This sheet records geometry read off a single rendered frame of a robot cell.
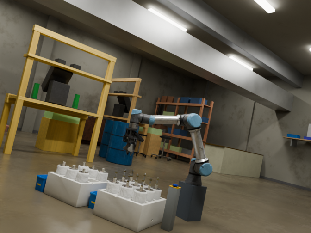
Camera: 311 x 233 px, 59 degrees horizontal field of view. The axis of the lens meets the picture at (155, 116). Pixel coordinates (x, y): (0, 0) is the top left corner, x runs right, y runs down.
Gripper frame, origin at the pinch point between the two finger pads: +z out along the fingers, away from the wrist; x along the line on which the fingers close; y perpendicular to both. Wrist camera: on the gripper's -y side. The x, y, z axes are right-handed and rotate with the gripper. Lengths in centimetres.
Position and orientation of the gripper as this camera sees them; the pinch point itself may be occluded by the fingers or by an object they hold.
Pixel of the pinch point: (129, 153)
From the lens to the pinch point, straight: 220.7
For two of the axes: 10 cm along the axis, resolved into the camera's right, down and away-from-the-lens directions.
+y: -7.1, -1.9, -6.8
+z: -2.0, 9.8, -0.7
